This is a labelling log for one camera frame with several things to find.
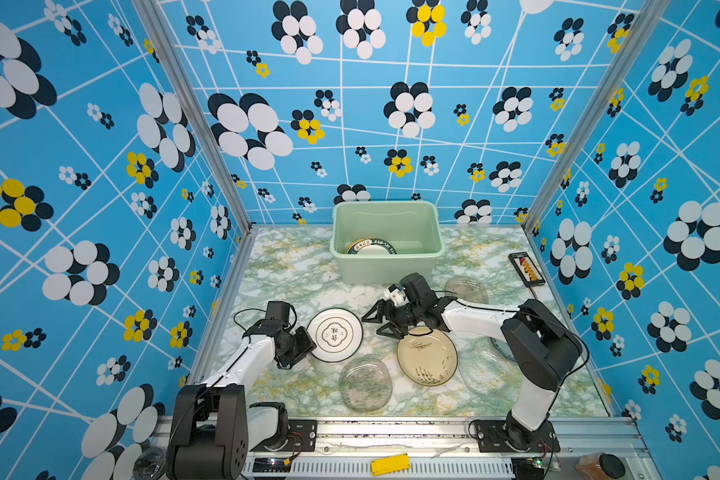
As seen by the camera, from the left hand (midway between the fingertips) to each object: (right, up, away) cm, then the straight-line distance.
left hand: (313, 345), depth 88 cm
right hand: (+17, +6, -3) cm, 18 cm away
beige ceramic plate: (+34, -3, -3) cm, 34 cm away
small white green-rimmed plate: (+7, +2, +3) cm, 8 cm away
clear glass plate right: (+51, -6, -4) cm, 52 cm away
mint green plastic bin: (+33, +36, +20) cm, 53 cm away
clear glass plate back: (+51, +15, +14) cm, 55 cm away
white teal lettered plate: (+17, +30, +24) cm, 42 cm away
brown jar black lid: (+66, -18, -25) cm, 73 cm away
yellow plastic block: (+22, -22, -18) cm, 36 cm away
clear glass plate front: (+16, -9, -6) cm, 19 cm away
